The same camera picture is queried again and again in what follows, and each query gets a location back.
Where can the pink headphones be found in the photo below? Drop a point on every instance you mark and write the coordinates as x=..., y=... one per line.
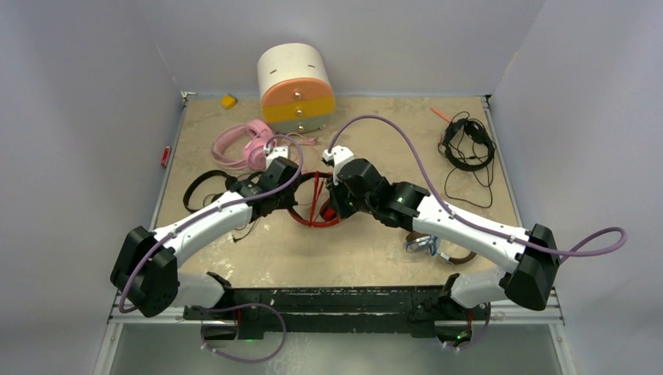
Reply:
x=257, y=135

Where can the small red clip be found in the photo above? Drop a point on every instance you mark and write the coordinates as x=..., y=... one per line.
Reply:
x=165, y=158

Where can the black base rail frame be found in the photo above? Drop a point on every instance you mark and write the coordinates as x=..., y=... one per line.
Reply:
x=415, y=310

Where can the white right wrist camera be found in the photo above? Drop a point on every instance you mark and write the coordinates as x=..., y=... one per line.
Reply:
x=337, y=158

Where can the red black headphones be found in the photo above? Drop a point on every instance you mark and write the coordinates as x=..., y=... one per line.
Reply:
x=320, y=214

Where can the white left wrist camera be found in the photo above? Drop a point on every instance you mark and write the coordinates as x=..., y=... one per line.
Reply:
x=273, y=152

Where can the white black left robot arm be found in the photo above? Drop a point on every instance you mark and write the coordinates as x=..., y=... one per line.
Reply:
x=146, y=269

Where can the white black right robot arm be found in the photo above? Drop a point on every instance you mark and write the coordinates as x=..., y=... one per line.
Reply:
x=521, y=274

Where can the small yellow block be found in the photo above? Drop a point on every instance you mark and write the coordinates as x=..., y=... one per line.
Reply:
x=228, y=101

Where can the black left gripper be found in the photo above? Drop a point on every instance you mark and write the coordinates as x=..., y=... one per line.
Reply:
x=289, y=201

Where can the orange pencil stick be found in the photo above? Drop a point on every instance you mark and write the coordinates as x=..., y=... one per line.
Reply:
x=440, y=114

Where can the brown leather silver headphones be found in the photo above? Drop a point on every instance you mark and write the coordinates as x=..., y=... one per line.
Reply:
x=453, y=258

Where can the cream orange yellow drawer box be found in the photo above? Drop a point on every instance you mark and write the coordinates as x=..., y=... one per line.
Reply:
x=295, y=93

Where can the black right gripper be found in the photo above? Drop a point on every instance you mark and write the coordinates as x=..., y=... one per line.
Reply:
x=342, y=211

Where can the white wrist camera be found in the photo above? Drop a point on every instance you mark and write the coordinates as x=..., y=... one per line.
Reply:
x=337, y=158
x=273, y=152

